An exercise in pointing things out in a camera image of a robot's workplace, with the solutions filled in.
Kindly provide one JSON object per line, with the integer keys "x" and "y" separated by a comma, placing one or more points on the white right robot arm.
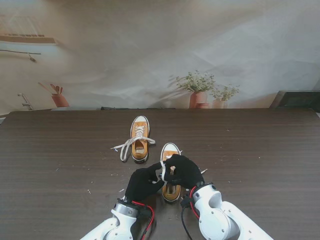
{"x": 220, "y": 215}

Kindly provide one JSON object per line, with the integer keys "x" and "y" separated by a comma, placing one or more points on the black left wrist box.
{"x": 145, "y": 213}

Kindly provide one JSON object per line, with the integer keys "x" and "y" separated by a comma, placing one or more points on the black right wrist box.
{"x": 186, "y": 201}

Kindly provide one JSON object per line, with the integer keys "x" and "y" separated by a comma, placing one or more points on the printed kitchen backdrop cloth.
{"x": 150, "y": 50}

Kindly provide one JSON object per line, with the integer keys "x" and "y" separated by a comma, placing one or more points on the yellow canvas sneaker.
{"x": 140, "y": 152}
{"x": 171, "y": 193}

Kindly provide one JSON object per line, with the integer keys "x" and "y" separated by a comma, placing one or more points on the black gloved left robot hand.
{"x": 142, "y": 185}

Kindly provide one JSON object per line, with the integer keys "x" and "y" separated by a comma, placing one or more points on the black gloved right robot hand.
{"x": 185, "y": 172}

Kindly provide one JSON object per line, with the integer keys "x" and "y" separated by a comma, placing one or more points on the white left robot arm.
{"x": 117, "y": 222}

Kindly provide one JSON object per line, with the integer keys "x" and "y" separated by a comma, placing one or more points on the black wrist box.
{"x": 145, "y": 213}
{"x": 186, "y": 201}

